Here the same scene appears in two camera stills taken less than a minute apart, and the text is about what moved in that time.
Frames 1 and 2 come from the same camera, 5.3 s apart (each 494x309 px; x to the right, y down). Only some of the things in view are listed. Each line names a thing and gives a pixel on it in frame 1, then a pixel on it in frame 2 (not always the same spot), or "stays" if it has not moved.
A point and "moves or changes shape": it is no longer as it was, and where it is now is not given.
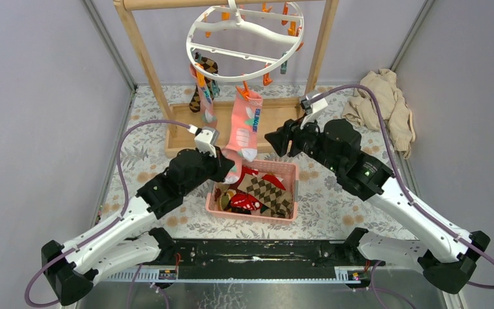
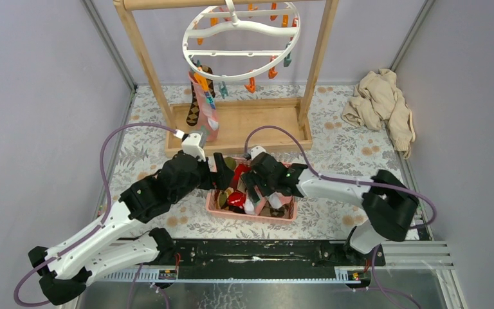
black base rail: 260,253 stays
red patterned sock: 269,177 moves or changes shape
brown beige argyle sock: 195,100 moves or changes shape
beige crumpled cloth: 397,116 stays
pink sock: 242,141 -> 276,199
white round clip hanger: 233,42 stays
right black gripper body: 306,140 -> 265,186
